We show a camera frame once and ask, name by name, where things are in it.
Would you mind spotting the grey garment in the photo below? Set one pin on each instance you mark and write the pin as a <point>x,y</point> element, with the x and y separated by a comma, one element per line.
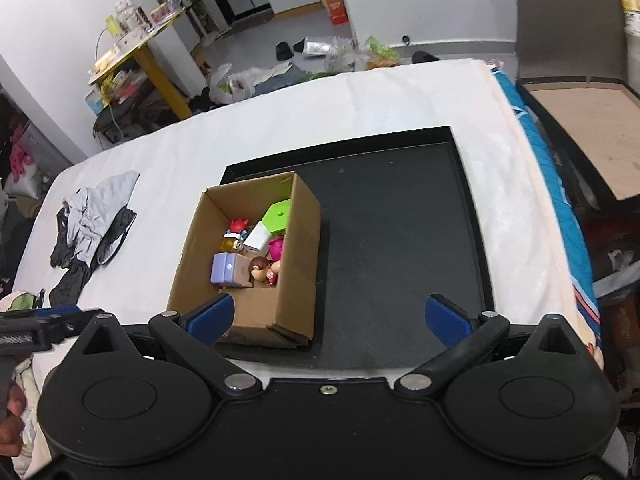
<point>100,205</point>

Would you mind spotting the pink hooded figurine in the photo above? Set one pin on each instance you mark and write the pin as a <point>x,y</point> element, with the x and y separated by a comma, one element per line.
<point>276,249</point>

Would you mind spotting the brown-haired doll figurine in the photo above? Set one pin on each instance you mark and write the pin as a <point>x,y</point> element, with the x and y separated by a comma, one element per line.
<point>261,267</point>

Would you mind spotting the orange cardboard box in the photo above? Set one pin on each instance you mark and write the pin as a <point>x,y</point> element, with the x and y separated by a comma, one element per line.
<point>334,7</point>

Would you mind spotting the grey board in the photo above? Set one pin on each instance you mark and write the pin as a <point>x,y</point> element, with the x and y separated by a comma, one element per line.
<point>565,20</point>

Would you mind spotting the person's left hand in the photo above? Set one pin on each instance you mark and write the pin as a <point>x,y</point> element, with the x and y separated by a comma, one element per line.
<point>11,420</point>

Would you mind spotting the pink plush item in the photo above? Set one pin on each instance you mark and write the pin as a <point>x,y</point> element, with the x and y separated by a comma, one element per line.
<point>22,155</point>

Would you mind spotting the brown cardboard box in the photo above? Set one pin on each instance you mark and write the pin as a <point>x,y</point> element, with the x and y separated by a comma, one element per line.
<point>297,270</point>

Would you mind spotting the black frame with brown panel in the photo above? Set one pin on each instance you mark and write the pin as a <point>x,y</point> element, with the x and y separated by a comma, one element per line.
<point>595,125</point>

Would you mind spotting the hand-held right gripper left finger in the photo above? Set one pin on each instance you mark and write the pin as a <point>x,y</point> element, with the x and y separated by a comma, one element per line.
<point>212,317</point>

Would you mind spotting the black garment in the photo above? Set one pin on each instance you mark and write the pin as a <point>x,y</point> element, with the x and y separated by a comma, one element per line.
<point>70,280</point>

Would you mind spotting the silver foil bag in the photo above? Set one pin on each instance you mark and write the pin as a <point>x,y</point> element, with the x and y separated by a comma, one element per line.
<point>320,46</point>

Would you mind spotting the green patterned cloth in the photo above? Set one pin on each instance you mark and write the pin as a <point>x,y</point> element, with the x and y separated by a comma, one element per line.
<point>22,301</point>

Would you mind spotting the green plastic bag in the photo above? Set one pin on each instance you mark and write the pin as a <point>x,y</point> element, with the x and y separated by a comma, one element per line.
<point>382,52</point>

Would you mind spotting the yellow table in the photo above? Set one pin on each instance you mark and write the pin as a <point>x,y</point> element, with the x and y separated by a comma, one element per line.
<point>155,70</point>

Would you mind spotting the black shallow tray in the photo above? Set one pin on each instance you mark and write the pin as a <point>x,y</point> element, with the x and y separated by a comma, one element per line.
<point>400,240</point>

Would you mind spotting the white plastic bag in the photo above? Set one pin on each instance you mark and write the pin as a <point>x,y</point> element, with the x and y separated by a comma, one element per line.
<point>232,85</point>

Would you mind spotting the purple box toy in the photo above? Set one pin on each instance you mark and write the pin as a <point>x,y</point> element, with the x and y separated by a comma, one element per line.
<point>227,267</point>

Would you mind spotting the red figurine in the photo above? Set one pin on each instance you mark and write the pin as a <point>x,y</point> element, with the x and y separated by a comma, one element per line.
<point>235,235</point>

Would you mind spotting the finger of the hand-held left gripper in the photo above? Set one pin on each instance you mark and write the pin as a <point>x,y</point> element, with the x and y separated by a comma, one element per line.
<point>62,321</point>

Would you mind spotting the green toy block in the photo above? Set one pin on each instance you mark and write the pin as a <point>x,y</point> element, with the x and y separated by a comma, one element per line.
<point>277,216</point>

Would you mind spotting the black slipper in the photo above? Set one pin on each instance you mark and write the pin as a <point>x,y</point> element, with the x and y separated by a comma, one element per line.
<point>425,56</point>

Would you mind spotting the yellow and white package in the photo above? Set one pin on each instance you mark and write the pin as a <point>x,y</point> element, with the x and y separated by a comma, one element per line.
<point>631,12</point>

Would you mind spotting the white charger cube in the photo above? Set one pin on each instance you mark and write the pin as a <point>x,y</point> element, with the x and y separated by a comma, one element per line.
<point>257,237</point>

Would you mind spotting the blue patterned mattress cover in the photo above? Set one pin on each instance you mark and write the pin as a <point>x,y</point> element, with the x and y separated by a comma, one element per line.
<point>565,230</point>

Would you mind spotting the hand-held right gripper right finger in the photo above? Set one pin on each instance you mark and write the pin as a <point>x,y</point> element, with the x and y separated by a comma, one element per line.
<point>445,322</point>

